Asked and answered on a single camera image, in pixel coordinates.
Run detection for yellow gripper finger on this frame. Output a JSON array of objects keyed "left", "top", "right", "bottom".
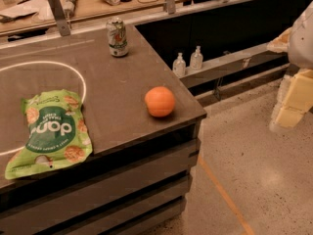
[
  {"left": 267, "top": 28, "right": 291, "bottom": 53},
  {"left": 269, "top": 69, "right": 313, "bottom": 133}
]

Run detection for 7up soda can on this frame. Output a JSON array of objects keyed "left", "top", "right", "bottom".
[{"left": 106, "top": 17, "right": 128, "bottom": 57}]

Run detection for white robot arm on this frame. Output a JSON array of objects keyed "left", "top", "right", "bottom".
[{"left": 267, "top": 2, "right": 313, "bottom": 132}]

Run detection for green rice chip bag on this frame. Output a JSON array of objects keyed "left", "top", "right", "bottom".
[{"left": 5, "top": 89, "right": 93, "bottom": 179}]

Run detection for right clear sanitizer bottle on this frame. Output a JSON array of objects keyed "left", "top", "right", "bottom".
[{"left": 190, "top": 46, "right": 203, "bottom": 70}]

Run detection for clear sanitizer bottle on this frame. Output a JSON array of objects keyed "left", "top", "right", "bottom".
[
  {"left": 172, "top": 53, "right": 186, "bottom": 77},
  {"left": 190, "top": 46, "right": 203, "bottom": 70}
]

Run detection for left clear sanitizer bottle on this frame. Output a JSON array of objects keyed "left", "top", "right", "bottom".
[{"left": 172, "top": 53, "right": 186, "bottom": 77}]

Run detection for orange fruit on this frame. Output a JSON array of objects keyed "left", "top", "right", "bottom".
[{"left": 145, "top": 86, "right": 175, "bottom": 118}]

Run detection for dark counter cabinet drawers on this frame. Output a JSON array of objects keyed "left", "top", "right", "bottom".
[{"left": 0, "top": 121, "right": 201, "bottom": 235}]

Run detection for grey handheld tool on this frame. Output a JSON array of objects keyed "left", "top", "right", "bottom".
[{"left": 63, "top": 0, "right": 77, "bottom": 18}]

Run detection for white paper sheets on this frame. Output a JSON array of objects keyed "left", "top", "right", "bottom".
[{"left": 0, "top": 0, "right": 53, "bottom": 23}]

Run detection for grey metal bracket left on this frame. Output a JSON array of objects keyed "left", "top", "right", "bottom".
[{"left": 48, "top": 0, "right": 70, "bottom": 36}]

